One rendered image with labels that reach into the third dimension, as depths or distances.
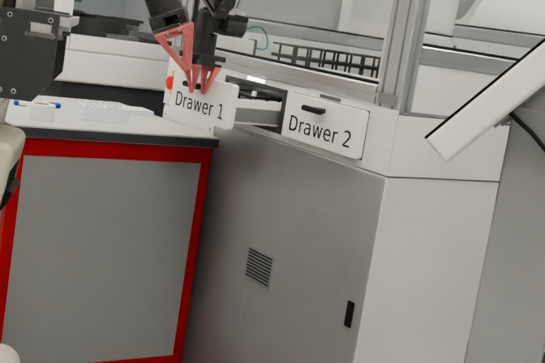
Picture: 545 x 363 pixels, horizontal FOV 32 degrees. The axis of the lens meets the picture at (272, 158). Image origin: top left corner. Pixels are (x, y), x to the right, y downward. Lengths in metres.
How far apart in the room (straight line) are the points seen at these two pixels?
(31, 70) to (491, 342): 0.92
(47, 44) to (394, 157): 0.80
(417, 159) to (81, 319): 0.98
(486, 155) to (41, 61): 1.09
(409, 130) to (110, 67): 1.35
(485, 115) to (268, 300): 1.18
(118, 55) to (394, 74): 1.33
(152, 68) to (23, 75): 1.54
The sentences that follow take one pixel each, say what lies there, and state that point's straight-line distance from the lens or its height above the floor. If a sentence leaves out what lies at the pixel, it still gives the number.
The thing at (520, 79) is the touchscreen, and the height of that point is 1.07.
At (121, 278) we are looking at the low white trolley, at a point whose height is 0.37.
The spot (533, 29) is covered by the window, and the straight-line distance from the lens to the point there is 2.37.
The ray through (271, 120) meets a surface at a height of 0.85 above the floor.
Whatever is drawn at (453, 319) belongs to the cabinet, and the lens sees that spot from 2.37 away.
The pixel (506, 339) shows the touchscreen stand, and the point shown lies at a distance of 1.61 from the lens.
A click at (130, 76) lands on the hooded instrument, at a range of 3.21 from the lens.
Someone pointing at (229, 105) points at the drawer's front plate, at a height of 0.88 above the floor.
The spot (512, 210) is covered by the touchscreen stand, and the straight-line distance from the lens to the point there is 1.56.
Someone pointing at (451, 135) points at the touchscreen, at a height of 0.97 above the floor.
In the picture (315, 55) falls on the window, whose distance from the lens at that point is 2.33.
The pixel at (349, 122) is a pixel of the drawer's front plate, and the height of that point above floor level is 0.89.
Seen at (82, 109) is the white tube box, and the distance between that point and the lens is 2.57.
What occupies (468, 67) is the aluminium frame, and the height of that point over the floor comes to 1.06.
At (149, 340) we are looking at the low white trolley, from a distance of 2.66.
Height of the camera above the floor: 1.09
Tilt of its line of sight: 8 degrees down
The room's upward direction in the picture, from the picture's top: 9 degrees clockwise
